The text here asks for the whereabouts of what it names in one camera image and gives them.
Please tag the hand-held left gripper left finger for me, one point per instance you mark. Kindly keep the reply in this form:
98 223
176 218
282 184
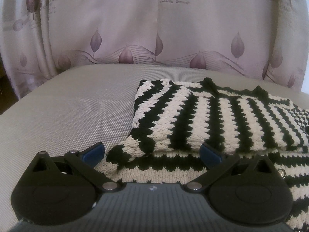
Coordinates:
93 153

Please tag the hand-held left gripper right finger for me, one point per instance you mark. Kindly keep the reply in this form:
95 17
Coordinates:
210 156

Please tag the black white striped knit sweater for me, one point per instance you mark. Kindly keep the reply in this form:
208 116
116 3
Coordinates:
217 120

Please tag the grey woven mattress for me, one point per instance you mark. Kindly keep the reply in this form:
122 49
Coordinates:
72 111

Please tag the pink leaf print curtain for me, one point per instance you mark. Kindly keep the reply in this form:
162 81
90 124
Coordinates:
144 29

